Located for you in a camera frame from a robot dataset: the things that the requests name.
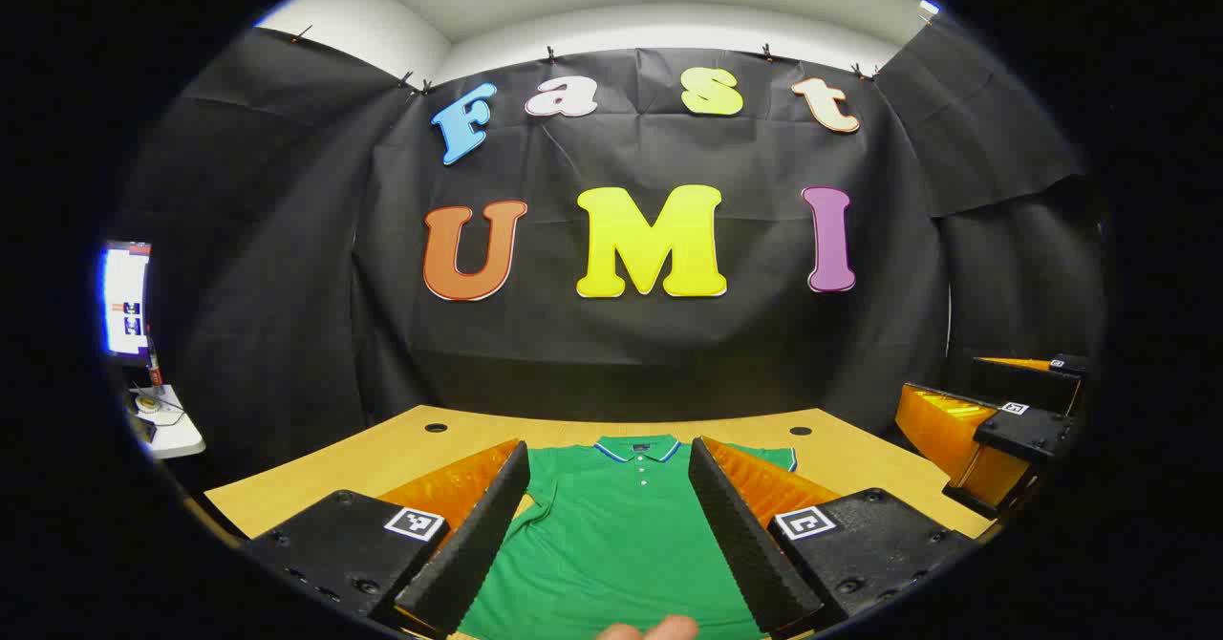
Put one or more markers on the computer monitor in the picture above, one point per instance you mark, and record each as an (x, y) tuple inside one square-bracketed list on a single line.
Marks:
[(126, 301)]

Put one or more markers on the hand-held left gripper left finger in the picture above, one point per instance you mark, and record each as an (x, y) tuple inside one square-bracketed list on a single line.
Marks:
[(478, 535)]

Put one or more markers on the black backdrop cloth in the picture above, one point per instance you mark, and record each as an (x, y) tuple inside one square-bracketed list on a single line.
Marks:
[(573, 353)]

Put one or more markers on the round white object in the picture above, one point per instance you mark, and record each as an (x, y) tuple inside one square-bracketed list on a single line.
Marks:
[(147, 403)]

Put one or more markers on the white side table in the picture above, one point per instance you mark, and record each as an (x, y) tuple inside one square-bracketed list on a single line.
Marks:
[(177, 435)]

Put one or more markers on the small red bottle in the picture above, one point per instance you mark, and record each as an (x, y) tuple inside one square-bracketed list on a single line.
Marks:
[(154, 368)]

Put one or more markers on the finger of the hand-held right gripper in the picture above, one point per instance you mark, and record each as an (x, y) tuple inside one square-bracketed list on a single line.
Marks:
[(1027, 384), (941, 430)]

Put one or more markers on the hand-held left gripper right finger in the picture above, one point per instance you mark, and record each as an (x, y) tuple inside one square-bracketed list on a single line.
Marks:
[(740, 535)]

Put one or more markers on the green T-shirt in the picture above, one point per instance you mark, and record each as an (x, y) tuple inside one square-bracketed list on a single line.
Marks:
[(621, 544)]

